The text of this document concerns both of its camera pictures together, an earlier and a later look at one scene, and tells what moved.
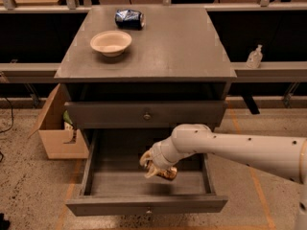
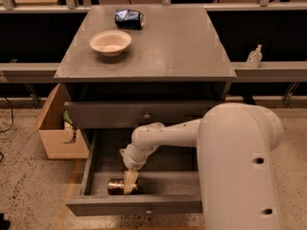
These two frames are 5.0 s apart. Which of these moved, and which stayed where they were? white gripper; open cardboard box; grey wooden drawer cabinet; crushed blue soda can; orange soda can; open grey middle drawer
Moved: white gripper; orange soda can
Stayed: open grey middle drawer; grey wooden drawer cabinet; open cardboard box; crushed blue soda can
